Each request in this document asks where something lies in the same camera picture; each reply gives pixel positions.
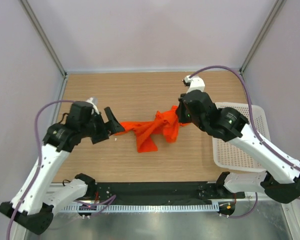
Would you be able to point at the right aluminium frame post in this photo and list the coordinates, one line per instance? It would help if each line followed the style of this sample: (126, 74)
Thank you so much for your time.
(269, 21)

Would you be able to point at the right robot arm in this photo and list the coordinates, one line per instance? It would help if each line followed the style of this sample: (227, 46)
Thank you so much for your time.
(280, 180)

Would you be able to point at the white plastic basket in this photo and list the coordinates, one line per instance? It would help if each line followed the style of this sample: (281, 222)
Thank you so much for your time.
(230, 157)

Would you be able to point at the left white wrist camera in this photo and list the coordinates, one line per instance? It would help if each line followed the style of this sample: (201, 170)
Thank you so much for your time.
(94, 102)

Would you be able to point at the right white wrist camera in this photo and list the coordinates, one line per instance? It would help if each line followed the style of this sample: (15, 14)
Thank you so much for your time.
(194, 83)

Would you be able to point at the left aluminium frame post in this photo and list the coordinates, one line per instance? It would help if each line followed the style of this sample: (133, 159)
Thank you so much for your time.
(42, 35)

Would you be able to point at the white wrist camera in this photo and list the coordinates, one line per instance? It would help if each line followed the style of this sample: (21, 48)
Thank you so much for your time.
(194, 83)
(94, 102)

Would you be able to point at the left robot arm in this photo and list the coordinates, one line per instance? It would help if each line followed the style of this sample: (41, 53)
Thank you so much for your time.
(31, 208)

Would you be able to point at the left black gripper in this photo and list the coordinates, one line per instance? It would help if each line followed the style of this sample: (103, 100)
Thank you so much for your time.
(113, 126)

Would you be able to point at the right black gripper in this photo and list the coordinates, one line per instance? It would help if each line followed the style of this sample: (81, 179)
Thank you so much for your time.
(181, 118)

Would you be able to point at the slotted cable duct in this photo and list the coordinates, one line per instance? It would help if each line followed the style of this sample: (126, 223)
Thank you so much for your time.
(78, 208)

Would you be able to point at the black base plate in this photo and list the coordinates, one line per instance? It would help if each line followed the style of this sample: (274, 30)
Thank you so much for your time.
(161, 193)

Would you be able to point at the aluminium rail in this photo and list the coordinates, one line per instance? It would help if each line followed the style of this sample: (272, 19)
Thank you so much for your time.
(249, 196)

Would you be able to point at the orange t shirt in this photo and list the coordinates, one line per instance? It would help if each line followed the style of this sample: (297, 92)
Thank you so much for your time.
(165, 123)

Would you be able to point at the aluminium frame post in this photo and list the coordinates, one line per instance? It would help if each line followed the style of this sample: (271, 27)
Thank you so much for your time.
(42, 35)
(269, 21)

